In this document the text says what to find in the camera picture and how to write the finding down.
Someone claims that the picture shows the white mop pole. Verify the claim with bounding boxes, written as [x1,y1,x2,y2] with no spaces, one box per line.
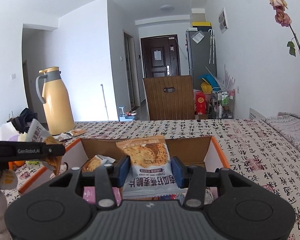
[100,84,110,121]

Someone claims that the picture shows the pink snack packet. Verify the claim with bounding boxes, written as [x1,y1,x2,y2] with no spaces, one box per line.
[83,186,122,205]

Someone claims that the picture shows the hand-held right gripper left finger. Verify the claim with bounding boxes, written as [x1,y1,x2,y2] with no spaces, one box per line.
[49,156,130,210]

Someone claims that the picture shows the white folded umbrella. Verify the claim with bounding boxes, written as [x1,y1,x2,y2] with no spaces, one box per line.
[208,29,216,64]

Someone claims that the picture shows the pet water feeder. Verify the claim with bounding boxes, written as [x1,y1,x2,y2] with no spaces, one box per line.
[119,107,137,121]

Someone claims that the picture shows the grey refrigerator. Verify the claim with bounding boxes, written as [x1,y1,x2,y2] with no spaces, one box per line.
[186,29,217,88]

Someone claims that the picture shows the black bag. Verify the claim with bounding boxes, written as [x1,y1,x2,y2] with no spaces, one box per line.
[10,108,38,133]

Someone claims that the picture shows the white orange crisp packet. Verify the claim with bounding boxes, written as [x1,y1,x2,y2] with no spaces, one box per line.
[116,135,185,200]
[24,119,64,177]

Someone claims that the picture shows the yellow thermos jug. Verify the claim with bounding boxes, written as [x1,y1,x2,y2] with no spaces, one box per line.
[35,67,75,135]

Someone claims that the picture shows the cardboard box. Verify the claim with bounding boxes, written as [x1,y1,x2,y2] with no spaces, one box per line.
[17,135,230,205]

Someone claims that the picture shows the metal wire rack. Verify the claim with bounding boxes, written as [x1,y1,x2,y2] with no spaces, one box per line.
[211,87,235,119]

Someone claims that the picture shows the dark brown door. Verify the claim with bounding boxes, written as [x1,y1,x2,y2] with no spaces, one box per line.
[140,35,181,79]

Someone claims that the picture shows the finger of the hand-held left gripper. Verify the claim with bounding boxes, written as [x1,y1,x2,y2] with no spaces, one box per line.
[0,141,66,164]

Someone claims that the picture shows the wooden chair back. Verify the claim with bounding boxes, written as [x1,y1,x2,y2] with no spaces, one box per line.
[143,75,195,120]

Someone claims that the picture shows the blue plastic item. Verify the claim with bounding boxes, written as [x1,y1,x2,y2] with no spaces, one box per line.
[199,74,218,85]

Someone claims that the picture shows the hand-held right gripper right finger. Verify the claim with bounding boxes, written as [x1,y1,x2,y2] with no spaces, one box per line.
[171,156,252,209]

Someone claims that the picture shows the red gift box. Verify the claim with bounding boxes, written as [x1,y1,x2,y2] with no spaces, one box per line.
[194,91,207,115]

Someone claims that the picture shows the grey patterned blanket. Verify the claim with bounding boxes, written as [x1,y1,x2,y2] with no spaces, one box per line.
[264,112,300,160]

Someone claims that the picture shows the small orange crisp packet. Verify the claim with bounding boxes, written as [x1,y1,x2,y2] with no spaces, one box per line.
[69,129,87,137]

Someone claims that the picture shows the white tissue pack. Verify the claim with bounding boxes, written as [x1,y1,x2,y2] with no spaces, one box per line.
[0,124,25,142]

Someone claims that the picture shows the dried pink roses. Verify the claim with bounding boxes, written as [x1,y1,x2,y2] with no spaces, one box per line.
[269,0,300,74]

